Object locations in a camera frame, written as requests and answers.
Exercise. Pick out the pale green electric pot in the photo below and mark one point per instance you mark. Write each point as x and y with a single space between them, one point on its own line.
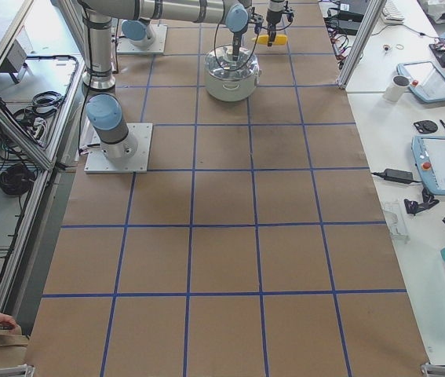
231 91

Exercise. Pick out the person hand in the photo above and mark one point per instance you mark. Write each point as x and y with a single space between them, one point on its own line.
8 323

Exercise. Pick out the black round disc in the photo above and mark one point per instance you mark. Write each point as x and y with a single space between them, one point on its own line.
425 126

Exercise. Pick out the clear plastic box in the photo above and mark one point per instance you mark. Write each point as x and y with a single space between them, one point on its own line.
395 221

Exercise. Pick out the glass pot lid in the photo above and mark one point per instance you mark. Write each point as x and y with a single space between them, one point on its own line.
220 65

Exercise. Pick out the black power adapter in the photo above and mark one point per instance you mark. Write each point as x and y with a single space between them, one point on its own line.
397 176

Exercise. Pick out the yellow corn cob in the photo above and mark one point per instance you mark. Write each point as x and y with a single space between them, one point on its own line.
273 40

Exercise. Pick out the grey metal box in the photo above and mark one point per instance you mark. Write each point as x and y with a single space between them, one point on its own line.
14 63

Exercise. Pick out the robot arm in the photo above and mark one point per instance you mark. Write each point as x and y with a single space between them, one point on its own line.
103 110
235 15

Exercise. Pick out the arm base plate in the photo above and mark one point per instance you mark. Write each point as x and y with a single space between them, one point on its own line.
128 156
154 45

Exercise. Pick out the white mug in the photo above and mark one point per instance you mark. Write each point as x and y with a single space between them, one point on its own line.
398 86

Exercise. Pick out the black clip part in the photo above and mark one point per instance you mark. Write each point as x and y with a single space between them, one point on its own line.
428 201

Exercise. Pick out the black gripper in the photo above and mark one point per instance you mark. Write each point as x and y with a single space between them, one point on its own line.
237 42
274 18

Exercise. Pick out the aluminium frame post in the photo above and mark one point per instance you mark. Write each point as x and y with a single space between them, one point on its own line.
369 21

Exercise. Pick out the far teach pendant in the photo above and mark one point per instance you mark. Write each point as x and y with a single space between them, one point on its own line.
430 77

